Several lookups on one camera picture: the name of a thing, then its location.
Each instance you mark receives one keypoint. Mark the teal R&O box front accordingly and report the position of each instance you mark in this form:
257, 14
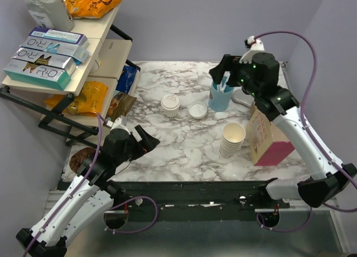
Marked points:
40, 75

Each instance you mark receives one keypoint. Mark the blue white razor box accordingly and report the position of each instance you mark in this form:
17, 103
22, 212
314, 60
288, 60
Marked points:
238, 61

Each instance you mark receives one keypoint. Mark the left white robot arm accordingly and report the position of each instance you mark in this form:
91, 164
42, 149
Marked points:
91, 192

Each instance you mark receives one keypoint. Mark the white sachet stick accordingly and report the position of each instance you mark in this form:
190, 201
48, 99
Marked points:
225, 79
220, 87

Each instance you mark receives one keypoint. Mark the brown snack bag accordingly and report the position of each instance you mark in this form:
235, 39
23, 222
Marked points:
120, 105

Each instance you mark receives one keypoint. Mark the silver r&o box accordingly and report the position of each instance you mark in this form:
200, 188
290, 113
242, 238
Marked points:
79, 54
45, 58

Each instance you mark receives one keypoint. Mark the orange snack bag top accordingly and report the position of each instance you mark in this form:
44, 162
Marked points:
90, 8

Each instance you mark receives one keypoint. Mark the brown chocolate muffin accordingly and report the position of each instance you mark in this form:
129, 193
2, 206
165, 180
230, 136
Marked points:
77, 159

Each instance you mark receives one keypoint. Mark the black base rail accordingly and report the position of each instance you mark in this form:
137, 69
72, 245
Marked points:
188, 201

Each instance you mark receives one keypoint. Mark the silver R&O box middle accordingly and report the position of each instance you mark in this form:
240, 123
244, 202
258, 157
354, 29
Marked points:
45, 58

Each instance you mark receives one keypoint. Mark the stack of paper cups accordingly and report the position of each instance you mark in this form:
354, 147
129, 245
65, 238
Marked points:
232, 139

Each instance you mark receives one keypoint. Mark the blue snack bag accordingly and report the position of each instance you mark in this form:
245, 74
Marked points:
126, 79

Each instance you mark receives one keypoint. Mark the silver R&O box upper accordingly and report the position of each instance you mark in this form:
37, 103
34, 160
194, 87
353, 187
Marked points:
79, 54

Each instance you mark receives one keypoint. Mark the purple white box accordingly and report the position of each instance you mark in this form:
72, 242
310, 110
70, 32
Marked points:
62, 36

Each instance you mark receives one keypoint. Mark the grey coffee bag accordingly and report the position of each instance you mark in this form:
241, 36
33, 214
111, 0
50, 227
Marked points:
51, 14

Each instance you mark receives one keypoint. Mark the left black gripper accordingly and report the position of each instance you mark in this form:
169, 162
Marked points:
148, 142

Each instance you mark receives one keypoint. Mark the light blue utensil cup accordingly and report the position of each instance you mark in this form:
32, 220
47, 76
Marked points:
219, 101

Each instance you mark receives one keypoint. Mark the brown pink paper bag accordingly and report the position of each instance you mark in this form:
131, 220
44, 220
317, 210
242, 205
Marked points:
268, 144

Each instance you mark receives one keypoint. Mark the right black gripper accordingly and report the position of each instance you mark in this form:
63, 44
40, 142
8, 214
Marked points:
234, 67

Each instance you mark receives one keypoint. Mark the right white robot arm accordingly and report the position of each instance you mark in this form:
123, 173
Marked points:
328, 174

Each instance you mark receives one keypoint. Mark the orange snack bag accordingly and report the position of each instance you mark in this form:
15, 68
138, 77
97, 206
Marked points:
90, 8
90, 100

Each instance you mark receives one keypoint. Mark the white paper coffee cup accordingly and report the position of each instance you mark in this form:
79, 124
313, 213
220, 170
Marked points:
171, 112

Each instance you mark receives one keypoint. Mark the black beige shelf rack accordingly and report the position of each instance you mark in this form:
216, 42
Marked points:
109, 48

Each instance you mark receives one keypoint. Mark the white plastic cup lid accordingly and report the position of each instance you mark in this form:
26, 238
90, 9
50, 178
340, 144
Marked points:
170, 101

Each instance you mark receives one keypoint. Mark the orange snack bag lower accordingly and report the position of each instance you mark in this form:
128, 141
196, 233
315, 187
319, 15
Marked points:
90, 100

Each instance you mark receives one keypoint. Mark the white lid stack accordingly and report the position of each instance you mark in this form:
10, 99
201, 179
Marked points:
198, 110

